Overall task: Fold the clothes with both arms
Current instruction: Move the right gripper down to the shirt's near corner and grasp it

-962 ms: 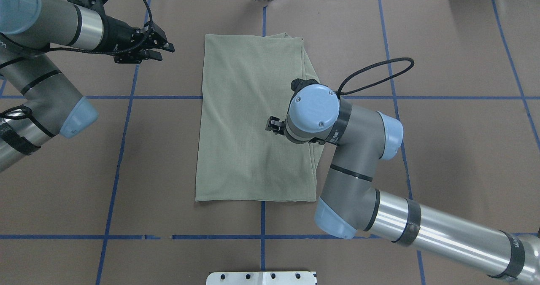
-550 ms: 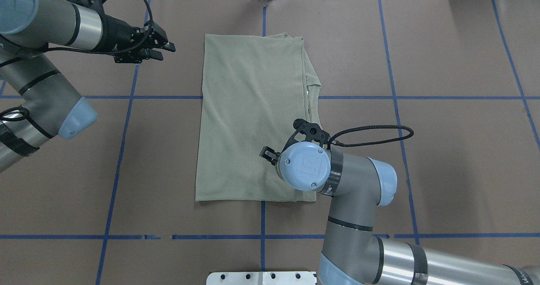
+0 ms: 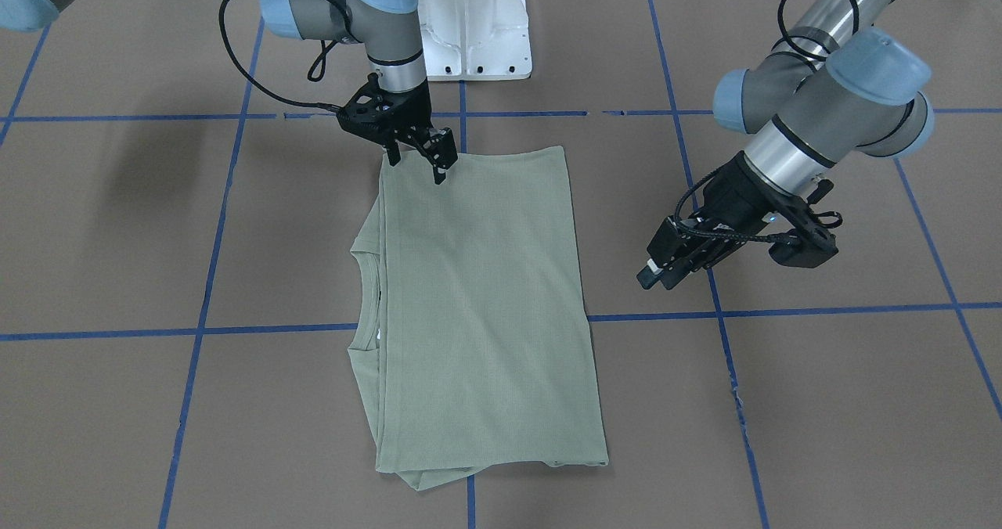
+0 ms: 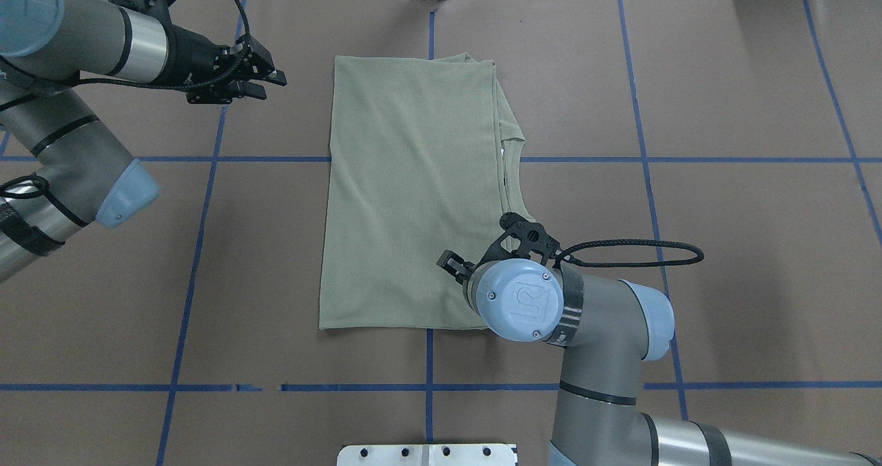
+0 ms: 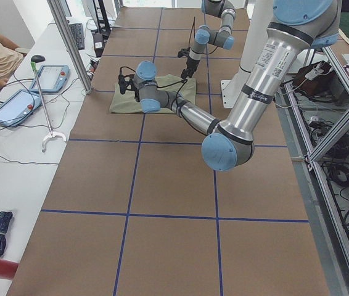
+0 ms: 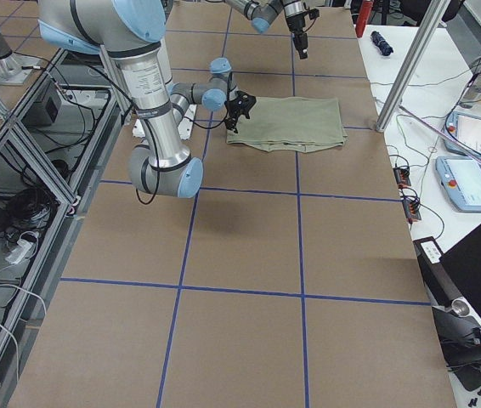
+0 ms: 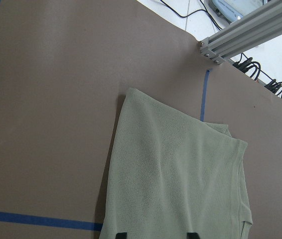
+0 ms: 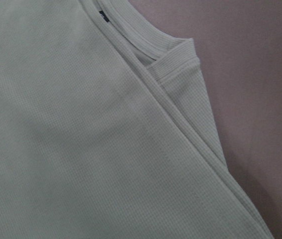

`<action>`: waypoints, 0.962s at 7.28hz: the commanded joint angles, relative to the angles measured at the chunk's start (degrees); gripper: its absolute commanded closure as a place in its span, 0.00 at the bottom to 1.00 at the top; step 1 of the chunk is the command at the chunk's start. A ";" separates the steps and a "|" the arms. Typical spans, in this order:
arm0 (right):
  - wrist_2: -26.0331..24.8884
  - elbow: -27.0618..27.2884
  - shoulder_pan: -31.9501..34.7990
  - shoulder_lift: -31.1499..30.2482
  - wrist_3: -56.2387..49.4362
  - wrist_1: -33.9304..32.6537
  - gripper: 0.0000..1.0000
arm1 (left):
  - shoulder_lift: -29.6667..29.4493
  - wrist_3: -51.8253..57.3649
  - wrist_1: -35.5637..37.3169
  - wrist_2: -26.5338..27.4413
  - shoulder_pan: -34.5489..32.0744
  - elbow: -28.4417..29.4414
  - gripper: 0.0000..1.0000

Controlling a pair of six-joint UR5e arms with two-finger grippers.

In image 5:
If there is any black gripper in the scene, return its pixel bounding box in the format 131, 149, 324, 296
178, 47, 200, 79
118, 71, 140, 102

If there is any olive green long-sleeve shirt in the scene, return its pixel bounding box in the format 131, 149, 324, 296
109, 74, 197, 113

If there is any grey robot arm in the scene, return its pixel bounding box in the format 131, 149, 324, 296
118, 1, 342, 171
178, 0, 236, 80

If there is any black keyboard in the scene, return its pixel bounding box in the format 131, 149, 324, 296
68, 23, 84, 50

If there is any blue teach pendant far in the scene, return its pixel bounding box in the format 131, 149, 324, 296
31, 62, 70, 94

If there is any blue teach pendant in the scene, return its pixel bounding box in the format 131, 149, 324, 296
31, 62, 70, 94
0, 89, 41, 127

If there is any metal reacher grabber tool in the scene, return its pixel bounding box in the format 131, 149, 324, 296
30, 61, 68, 154

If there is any black computer mouse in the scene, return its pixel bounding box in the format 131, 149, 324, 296
30, 55, 46, 63

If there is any blue teach pendant near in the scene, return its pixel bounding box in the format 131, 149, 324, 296
0, 89, 41, 127

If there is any brown paper table cover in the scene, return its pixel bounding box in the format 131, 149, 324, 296
9, 8, 329, 295

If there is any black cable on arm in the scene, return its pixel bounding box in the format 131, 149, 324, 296
118, 65, 194, 102

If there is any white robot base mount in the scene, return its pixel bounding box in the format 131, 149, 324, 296
221, 0, 273, 109

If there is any aluminium frame post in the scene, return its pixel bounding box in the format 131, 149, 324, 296
47, 0, 92, 94

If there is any aluminium truss frame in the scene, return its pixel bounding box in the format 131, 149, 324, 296
277, 41, 349, 295

